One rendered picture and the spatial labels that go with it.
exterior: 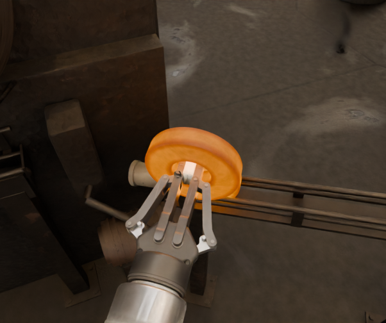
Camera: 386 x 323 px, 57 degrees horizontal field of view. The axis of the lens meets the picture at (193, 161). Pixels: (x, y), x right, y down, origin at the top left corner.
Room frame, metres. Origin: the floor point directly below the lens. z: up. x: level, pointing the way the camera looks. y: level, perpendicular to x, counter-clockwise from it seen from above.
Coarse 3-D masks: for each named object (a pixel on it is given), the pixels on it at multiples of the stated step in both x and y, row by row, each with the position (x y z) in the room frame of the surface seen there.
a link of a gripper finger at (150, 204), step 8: (168, 176) 0.31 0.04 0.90; (160, 184) 0.30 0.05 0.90; (152, 192) 0.28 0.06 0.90; (160, 192) 0.28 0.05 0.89; (152, 200) 0.27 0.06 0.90; (160, 200) 0.28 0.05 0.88; (144, 208) 0.26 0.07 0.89; (152, 208) 0.26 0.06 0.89; (136, 216) 0.24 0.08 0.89; (144, 216) 0.24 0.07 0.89; (128, 224) 0.23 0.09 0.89; (136, 224) 0.23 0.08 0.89; (144, 224) 0.24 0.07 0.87; (128, 232) 0.23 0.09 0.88
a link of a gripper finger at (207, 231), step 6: (204, 186) 0.29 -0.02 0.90; (204, 192) 0.28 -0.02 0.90; (210, 192) 0.28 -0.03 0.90; (204, 198) 0.27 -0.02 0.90; (210, 198) 0.27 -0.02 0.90; (204, 204) 0.26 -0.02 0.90; (210, 204) 0.26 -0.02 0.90; (204, 210) 0.25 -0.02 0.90; (210, 210) 0.25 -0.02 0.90; (204, 216) 0.24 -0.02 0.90; (210, 216) 0.24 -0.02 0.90; (204, 222) 0.23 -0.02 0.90; (210, 222) 0.23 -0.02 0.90; (204, 228) 0.22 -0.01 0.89; (210, 228) 0.22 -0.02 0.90; (204, 234) 0.22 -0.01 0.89; (210, 234) 0.22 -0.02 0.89; (210, 240) 0.21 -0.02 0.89; (216, 240) 0.21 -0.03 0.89; (210, 246) 0.20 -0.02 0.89; (210, 252) 0.20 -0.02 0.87
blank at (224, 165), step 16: (176, 128) 0.36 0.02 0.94; (192, 128) 0.36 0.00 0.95; (160, 144) 0.34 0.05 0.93; (176, 144) 0.33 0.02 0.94; (192, 144) 0.33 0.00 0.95; (208, 144) 0.33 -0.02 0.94; (224, 144) 0.34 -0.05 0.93; (160, 160) 0.34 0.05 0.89; (176, 160) 0.33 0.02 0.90; (192, 160) 0.33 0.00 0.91; (208, 160) 0.32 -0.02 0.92; (224, 160) 0.32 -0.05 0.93; (240, 160) 0.34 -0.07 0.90; (160, 176) 0.34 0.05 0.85; (208, 176) 0.34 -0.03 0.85; (224, 176) 0.32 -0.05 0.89; (240, 176) 0.32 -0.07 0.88; (224, 192) 0.32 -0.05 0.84
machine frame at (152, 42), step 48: (48, 0) 0.66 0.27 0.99; (96, 0) 0.69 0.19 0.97; (144, 0) 0.72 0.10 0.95; (48, 48) 0.65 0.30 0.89; (96, 48) 0.67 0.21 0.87; (144, 48) 0.67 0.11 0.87; (48, 96) 0.58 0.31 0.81; (96, 96) 0.62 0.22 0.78; (144, 96) 0.66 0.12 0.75; (48, 144) 0.57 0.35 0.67; (96, 144) 0.61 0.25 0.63; (144, 144) 0.65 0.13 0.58; (48, 192) 0.55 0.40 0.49; (144, 192) 0.64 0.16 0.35; (0, 240) 0.48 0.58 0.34; (96, 240) 0.57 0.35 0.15; (0, 288) 0.44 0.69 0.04
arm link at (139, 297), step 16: (128, 288) 0.14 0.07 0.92; (144, 288) 0.14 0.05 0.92; (160, 288) 0.14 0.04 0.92; (112, 304) 0.13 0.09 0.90; (128, 304) 0.12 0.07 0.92; (144, 304) 0.12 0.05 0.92; (160, 304) 0.12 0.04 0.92; (176, 304) 0.12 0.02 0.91; (112, 320) 0.10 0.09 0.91; (128, 320) 0.10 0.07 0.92; (144, 320) 0.10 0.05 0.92; (160, 320) 0.10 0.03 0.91; (176, 320) 0.11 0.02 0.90
